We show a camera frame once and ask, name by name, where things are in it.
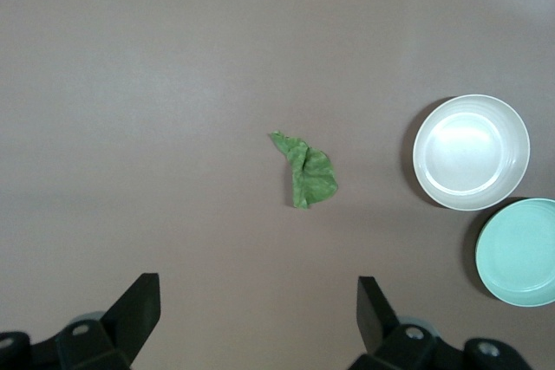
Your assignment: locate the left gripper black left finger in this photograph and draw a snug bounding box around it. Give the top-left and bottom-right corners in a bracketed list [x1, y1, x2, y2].
[55, 272, 162, 370]

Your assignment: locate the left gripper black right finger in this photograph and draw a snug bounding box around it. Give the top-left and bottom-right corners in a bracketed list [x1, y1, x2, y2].
[346, 275, 440, 370]

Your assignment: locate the green lettuce leaf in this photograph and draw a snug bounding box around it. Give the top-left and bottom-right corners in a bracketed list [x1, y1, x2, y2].
[268, 129, 340, 211]

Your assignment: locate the mint green round plate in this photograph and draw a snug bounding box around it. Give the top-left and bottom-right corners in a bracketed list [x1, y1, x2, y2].
[473, 198, 555, 308]

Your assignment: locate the beige round plate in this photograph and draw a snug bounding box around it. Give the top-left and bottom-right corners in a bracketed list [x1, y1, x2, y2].
[411, 94, 532, 212]

